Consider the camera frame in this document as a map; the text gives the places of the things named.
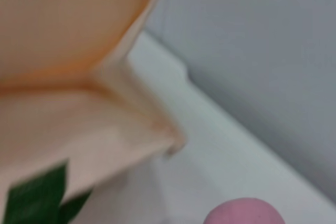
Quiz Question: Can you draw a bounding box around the cream handbag with green handle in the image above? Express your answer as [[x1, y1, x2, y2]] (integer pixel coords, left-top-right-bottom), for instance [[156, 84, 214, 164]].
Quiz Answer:
[[0, 0, 187, 224]]

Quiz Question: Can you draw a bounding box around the pink peach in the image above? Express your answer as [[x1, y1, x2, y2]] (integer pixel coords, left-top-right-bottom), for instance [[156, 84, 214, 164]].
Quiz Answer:
[[204, 197, 287, 224]]

